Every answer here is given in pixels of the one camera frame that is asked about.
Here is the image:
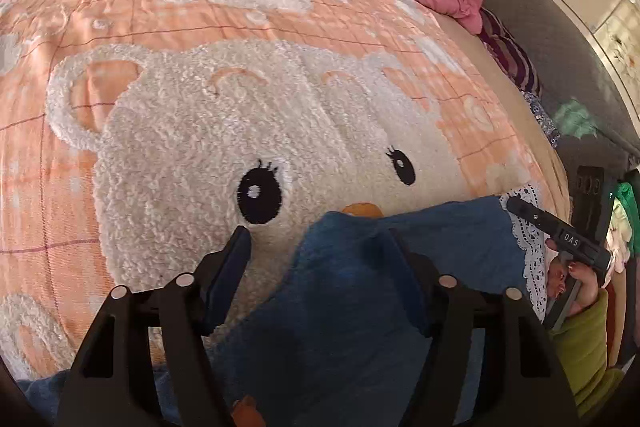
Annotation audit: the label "green cloth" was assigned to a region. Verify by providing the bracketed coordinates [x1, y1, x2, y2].
[552, 99, 598, 138]

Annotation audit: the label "person's right hand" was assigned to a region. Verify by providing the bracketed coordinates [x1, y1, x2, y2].
[545, 237, 601, 319]

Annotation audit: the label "person's left hand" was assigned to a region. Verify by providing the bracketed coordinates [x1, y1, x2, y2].
[231, 395, 267, 427]

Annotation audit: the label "grey padded headboard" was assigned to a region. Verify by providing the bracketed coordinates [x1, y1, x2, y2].
[435, 0, 640, 158]

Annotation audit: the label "orange bear blanket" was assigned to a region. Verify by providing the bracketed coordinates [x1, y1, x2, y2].
[0, 0, 571, 383]

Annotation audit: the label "person's right forearm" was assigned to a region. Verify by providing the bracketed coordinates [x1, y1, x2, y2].
[547, 289, 627, 419]

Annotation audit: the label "blue denim pants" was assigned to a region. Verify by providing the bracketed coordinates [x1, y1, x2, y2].
[15, 184, 549, 427]

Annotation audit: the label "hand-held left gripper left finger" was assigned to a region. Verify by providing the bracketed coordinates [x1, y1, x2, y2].
[55, 226, 252, 427]

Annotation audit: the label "beige bed sheet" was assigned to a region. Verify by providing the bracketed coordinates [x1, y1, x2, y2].
[440, 14, 572, 220]

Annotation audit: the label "blue floral cloth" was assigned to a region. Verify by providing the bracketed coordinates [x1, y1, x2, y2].
[522, 89, 561, 148]

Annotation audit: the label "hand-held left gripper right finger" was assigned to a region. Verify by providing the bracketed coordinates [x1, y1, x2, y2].
[387, 227, 582, 427]

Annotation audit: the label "green and white garment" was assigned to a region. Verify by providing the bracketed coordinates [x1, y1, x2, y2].
[607, 181, 640, 275]

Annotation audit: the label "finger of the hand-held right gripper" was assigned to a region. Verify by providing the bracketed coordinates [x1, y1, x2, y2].
[506, 196, 557, 239]

